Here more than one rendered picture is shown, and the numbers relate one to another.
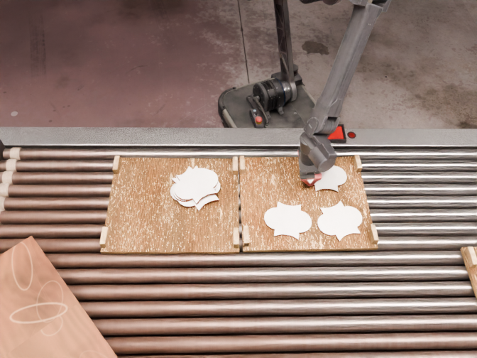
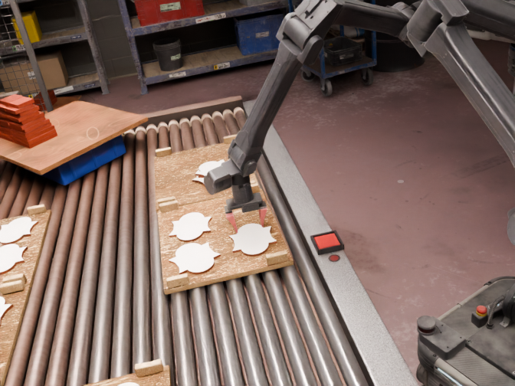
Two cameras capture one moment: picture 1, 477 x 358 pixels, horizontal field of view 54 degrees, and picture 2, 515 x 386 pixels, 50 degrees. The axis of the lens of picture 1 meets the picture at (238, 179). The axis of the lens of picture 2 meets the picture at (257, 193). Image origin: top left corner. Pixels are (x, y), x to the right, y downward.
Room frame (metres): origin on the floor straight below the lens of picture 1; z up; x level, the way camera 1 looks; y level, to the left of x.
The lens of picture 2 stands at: (0.90, -1.57, 1.85)
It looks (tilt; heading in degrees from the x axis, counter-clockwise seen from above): 30 degrees down; 88
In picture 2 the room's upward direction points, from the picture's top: 9 degrees counter-clockwise
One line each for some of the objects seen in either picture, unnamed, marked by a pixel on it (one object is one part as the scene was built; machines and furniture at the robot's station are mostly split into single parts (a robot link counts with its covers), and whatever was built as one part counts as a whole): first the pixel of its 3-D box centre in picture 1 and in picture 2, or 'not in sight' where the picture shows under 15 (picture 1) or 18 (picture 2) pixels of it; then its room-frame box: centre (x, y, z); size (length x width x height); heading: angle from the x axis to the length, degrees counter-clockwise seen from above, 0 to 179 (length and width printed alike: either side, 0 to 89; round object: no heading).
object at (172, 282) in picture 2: (373, 234); (178, 280); (0.70, -0.42, 0.95); 0.06 x 0.02 x 0.03; 5
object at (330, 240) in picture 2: (333, 133); (326, 242); (1.12, -0.33, 0.92); 0.06 x 0.06 x 0.01; 4
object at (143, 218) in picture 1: (174, 202); (203, 172); (0.78, 0.20, 0.93); 0.41 x 0.35 x 0.02; 94
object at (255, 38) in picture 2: not in sight; (259, 31); (1.40, 4.46, 0.32); 0.50 x 0.41 x 0.37; 4
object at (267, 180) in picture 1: (304, 201); (218, 235); (0.82, -0.22, 0.93); 0.41 x 0.35 x 0.02; 95
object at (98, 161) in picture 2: not in sight; (71, 150); (0.26, 0.50, 0.97); 0.31 x 0.31 x 0.10; 44
